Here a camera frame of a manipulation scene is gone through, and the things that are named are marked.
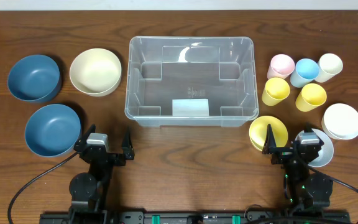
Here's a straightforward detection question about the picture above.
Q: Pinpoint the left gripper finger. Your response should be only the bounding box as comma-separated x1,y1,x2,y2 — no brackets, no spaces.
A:
74,124,96,152
121,128,135,160

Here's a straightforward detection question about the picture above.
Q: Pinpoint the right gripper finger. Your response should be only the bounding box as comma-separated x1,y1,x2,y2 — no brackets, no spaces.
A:
304,123,324,146
262,124,277,154

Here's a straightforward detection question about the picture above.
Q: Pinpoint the yellow small bowl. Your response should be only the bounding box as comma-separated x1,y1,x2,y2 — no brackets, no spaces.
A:
249,116,288,151

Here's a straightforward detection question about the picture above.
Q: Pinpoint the light grey small bowl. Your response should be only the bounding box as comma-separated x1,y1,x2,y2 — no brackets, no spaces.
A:
299,128,334,167

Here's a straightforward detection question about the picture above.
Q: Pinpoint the yellow cup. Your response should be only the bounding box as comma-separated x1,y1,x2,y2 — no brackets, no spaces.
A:
262,77,290,106
295,83,327,112

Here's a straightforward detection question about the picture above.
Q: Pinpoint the white small bowl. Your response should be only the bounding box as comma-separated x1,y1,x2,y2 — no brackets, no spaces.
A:
321,103,358,140

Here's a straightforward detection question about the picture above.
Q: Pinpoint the light blue cup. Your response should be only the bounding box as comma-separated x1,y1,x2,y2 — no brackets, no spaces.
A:
290,58,319,88

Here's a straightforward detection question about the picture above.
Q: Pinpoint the cream white cup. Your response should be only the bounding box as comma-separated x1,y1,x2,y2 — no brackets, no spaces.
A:
314,53,343,83

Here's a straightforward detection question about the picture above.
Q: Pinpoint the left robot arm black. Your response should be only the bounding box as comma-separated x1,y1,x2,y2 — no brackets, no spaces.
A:
68,125,135,224

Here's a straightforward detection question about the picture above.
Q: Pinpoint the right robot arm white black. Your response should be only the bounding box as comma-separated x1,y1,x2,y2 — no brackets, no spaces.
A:
262,124,333,215

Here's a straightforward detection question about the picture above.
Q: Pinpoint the clear plastic storage container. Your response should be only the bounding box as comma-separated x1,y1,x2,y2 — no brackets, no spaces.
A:
124,36,259,127

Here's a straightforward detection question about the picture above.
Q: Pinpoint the lower blue bowl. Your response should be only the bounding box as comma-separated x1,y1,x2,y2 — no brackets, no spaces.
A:
24,104,81,157

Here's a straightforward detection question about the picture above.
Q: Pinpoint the blue bowl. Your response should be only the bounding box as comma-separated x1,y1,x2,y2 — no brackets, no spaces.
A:
24,104,81,157
7,54,62,103

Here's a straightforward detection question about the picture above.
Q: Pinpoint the pink cup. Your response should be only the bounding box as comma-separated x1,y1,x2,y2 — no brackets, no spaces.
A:
267,54,295,79

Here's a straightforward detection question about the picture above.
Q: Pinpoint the cream bowl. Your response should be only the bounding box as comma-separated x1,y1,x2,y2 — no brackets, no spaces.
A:
69,48,122,97

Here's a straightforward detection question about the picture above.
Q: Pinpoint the upper blue bowl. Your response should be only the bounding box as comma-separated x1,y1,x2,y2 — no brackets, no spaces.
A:
7,54,62,103

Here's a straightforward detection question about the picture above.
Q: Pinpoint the left black cable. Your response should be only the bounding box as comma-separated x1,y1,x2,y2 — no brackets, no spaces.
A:
7,151,80,224

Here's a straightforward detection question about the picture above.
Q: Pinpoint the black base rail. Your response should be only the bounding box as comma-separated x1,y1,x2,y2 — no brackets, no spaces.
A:
39,210,351,224

